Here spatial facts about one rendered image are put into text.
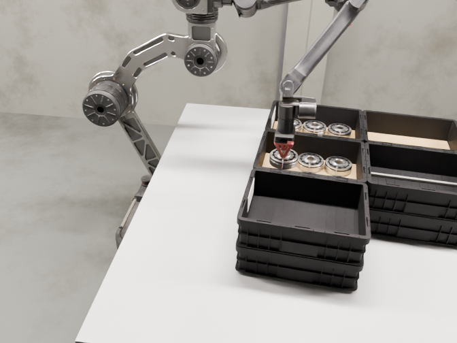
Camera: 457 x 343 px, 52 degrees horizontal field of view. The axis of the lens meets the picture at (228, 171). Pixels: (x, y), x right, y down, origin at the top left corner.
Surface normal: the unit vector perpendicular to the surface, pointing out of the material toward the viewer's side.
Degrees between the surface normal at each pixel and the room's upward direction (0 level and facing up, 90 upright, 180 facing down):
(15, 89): 90
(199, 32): 90
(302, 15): 90
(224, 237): 0
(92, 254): 0
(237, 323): 0
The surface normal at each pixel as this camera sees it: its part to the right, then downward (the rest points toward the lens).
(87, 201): 0.03, -0.84
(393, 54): -0.12, 0.54
